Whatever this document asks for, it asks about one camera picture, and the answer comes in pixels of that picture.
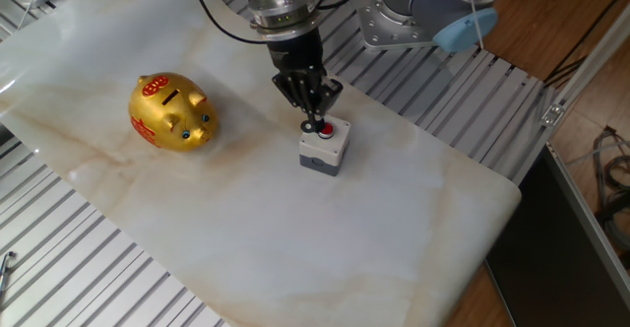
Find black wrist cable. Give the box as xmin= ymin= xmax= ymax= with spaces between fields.
xmin=191 ymin=0 xmax=368 ymax=45

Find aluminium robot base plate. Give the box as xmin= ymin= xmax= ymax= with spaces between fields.
xmin=351 ymin=0 xmax=459 ymax=51

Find aluminium frame rail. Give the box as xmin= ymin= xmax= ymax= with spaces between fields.
xmin=539 ymin=6 xmax=630 ymax=129

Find golden piggy bank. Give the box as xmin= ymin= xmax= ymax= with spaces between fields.
xmin=128 ymin=72 xmax=220 ymax=153

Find aluminium frame leg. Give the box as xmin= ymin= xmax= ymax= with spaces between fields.
xmin=543 ymin=142 xmax=630 ymax=294

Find black panel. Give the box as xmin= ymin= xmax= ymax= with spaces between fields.
xmin=484 ymin=144 xmax=630 ymax=327

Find white marble mat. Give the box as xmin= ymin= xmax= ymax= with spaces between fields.
xmin=0 ymin=0 xmax=523 ymax=327

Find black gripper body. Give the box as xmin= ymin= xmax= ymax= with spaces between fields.
xmin=267 ymin=29 xmax=326 ymax=77

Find blue handled tool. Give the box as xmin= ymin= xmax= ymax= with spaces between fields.
xmin=0 ymin=250 xmax=17 ymax=298

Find black floor cables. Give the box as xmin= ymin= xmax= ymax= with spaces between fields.
xmin=543 ymin=0 xmax=630 ymax=85

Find white push button box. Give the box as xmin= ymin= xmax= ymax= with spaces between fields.
xmin=298 ymin=111 xmax=352 ymax=177

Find grey cable bundle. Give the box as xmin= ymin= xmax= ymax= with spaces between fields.
xmin=593 ymin=125 xmax=630 ymax=254

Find white zip tie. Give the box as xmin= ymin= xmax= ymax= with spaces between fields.
xmin=467 ymin=0 xmax=486 ymax=51

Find metal corner bracket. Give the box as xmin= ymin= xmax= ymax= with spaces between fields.
xmin=539 ymin=102 xmax=566 ymax=129

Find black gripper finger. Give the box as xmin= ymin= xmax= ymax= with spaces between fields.
xmin=314 ymin=73 xmax=345 ymax=132
xmin=272 ymin=72 xmax=316 ymax=132

